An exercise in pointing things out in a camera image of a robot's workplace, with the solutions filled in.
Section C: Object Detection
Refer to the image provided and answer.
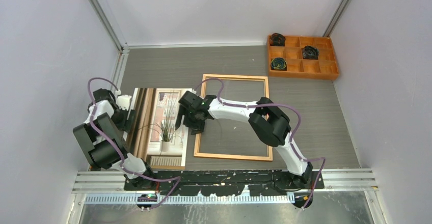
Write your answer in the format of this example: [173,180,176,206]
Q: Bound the plant window photo print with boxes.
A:
[127,88,192,170]

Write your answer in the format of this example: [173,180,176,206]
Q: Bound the orange wooden picture frame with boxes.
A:
[194,74,273,161]

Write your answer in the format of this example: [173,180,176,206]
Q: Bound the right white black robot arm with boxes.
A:
[175,91,313,189]

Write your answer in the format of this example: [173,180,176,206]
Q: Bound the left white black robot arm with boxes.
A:
[73,89,156,190]

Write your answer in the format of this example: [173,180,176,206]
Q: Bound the orange compartment tray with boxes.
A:
[266,33,340,81]

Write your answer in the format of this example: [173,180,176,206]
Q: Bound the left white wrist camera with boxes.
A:
[114,90,132,110]

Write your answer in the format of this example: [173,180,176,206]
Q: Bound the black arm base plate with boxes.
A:
[124,170,317,197]

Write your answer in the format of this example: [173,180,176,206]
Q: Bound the black blue coiled cable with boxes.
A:
[271,57,287,71]

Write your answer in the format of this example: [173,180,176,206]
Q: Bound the black coiled cable top-left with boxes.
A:
[269,33,286,47]

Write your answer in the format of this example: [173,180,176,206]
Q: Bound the black coiled cable middle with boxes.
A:
[302,45,319,60]

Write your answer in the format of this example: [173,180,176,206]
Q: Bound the aluminium rail front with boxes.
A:
[72,168,379,193]

